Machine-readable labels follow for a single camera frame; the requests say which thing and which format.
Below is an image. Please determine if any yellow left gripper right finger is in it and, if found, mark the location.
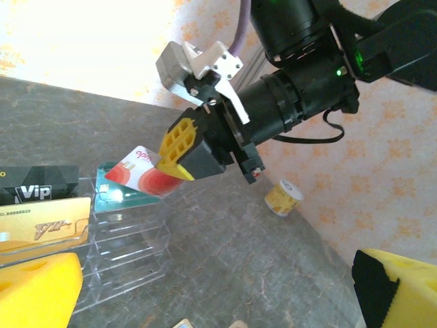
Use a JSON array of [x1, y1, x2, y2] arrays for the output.
[[351, 248, 437, 328]]

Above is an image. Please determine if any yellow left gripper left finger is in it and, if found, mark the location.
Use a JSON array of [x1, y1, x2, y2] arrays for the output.
[[0, 251, 84, 328]]

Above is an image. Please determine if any red and white credit card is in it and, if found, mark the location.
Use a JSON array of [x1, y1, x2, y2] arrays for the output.
[[104, 146, 186, 197]]

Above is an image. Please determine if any gold VIP card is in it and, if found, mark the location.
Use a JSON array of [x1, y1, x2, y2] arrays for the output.
[[0, 196, 92, 254]]

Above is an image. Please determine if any green credit card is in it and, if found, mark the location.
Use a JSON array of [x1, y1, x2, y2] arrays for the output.
[[94, 161, 162, 213]]

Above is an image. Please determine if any clear acrylic card stand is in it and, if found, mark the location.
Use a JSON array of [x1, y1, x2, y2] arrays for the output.
[[0, 174, 172, 316]]

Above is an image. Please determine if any black VIP card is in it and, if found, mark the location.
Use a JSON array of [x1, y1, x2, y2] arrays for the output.
[[0, 165, 81, 206]]

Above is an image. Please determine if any yellow tin can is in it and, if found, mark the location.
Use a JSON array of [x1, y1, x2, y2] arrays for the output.
[[265, 178, 305, 219]]

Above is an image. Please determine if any thin black cable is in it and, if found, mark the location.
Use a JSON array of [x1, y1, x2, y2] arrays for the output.
[[272, 108, 345, 144]]

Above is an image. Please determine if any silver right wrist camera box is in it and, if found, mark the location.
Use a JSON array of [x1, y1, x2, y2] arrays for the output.
[[156, 40, 251, 124]]

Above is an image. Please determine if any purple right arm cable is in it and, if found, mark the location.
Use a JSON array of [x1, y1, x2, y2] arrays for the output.
[[227, 0, 254, 59]]

